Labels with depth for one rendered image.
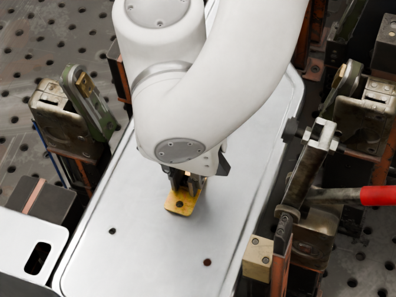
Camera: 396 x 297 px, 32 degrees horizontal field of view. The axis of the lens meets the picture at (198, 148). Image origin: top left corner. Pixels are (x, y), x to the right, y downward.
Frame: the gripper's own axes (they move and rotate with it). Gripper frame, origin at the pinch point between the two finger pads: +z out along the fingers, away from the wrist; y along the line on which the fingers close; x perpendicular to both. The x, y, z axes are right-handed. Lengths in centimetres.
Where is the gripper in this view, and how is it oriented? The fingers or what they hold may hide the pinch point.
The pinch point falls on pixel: (186, 177)
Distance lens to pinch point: 89.1
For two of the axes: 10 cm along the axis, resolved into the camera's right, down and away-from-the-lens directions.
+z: 0.7, 5.2, 8.5
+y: -9.3, -2.7, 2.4
